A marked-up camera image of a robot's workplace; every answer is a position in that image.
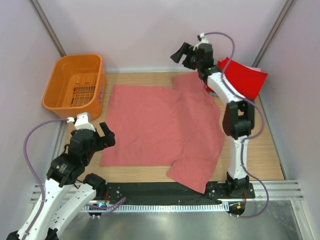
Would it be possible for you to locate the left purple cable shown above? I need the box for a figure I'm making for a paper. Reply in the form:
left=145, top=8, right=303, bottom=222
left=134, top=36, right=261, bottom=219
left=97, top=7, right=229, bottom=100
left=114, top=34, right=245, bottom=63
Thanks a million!
left=22, top=118, right=127, bottom=237

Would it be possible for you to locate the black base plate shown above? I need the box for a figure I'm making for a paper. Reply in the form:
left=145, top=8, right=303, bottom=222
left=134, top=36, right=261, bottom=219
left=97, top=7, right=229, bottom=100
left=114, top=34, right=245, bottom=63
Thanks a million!
left=103, top=181, right=256, bottom=203

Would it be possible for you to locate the orange plastic basket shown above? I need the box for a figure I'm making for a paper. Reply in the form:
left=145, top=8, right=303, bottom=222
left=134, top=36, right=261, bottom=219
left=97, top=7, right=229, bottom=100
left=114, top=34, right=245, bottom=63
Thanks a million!
left=42, top=53, right=107, bottom=120

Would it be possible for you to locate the white slotted cable duct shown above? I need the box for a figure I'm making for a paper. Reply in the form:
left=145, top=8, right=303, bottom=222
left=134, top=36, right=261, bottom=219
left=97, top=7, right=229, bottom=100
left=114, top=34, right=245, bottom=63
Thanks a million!
left=80, top=202, right=229, bottom=214

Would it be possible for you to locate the left corner metal post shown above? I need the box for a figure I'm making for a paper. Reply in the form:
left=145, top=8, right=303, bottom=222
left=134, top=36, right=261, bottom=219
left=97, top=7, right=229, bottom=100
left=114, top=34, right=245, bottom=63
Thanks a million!
left=29, top=0, right=67, bottom=57

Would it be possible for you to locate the right corner metal post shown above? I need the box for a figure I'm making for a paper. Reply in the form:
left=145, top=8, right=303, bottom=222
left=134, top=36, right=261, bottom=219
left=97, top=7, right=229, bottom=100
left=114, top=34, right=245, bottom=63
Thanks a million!
left=252, top=0, right=296, bottom=68

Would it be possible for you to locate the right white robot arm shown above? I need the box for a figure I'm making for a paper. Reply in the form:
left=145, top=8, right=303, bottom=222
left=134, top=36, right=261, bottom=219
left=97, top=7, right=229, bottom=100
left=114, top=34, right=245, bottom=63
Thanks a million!
left=170, top=42, right=255, bottom=198

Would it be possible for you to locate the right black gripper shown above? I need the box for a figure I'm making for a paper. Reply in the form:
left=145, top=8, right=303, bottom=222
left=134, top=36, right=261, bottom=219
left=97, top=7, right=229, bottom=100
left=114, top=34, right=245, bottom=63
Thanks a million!
left=169, top=42, right=202, bottom=71

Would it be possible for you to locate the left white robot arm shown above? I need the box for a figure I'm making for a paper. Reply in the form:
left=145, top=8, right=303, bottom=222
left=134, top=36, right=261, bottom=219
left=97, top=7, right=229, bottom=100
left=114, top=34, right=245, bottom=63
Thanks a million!
left=7, top=120, right=116, bottom=240

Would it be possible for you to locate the grey folded t shirt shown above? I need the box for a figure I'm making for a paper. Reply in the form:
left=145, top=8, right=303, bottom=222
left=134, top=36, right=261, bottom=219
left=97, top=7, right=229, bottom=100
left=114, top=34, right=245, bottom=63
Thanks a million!
left=209, top=91, right=218, bottom=97

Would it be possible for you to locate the corner metal post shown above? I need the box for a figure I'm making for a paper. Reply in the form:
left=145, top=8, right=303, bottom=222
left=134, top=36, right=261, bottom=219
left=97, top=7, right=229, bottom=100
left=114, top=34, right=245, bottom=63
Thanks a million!
left=252, top=0, right=296, bottom=68
left=29, top=0, right=67, bottom=57

